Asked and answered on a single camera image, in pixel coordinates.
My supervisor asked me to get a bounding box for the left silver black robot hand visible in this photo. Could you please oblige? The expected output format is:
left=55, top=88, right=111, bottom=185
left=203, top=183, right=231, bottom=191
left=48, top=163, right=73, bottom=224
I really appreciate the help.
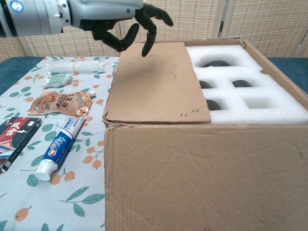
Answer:
left=69, top=0, right=174, bottom=58

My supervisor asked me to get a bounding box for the red cardboard box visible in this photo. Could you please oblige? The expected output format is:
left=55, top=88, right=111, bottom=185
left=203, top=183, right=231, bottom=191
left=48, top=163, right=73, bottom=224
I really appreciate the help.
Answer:
left=102, top=37, right=308, bottom=231

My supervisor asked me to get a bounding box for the clear plastic tube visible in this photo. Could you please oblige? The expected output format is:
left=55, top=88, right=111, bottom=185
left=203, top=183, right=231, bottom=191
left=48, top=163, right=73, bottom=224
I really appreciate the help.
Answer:
left=45, top=60, right=109, bottom=74

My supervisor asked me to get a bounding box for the small green packet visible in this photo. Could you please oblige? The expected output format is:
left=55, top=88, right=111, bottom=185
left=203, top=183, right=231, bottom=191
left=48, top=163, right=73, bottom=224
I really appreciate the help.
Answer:
left=43, top=74, right=74, bottom=88

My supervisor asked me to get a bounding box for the orange spouted sauce pouch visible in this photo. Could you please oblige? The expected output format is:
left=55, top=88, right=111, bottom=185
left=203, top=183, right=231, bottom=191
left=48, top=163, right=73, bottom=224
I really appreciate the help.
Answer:
left=27, top=90, right=97, bottom=116

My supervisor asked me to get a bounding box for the black teapot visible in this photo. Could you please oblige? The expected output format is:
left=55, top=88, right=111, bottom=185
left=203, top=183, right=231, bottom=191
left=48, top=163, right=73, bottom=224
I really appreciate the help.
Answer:
left=203, top=60, right=233, bottom=68

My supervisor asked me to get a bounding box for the white foam insert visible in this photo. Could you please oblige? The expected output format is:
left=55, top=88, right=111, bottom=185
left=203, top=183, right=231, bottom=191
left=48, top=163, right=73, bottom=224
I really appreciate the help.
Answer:
left=186, top=44, right=305, bottom=126

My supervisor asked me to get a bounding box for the blue white toothpaste tube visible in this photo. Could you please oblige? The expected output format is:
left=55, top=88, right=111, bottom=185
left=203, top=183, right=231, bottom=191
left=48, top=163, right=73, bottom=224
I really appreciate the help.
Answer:
left=35, top=117, right=87, bottom=181

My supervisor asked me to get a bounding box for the black red printed carton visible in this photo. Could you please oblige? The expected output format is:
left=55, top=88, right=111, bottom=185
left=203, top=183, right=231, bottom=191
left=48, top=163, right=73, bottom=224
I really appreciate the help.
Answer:
left=0, top=117, right=42, bottom=173

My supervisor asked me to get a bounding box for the bamboo folding screen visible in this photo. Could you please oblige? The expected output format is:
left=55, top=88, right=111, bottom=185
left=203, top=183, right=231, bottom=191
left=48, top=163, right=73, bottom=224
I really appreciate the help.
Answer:
left=0, top=0, right=308, bottom=62

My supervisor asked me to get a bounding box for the floral patterned tablecloth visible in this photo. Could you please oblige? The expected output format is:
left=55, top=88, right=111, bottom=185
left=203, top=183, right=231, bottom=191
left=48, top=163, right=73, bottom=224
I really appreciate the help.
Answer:
left=0, top=56, right=121, bottom=231

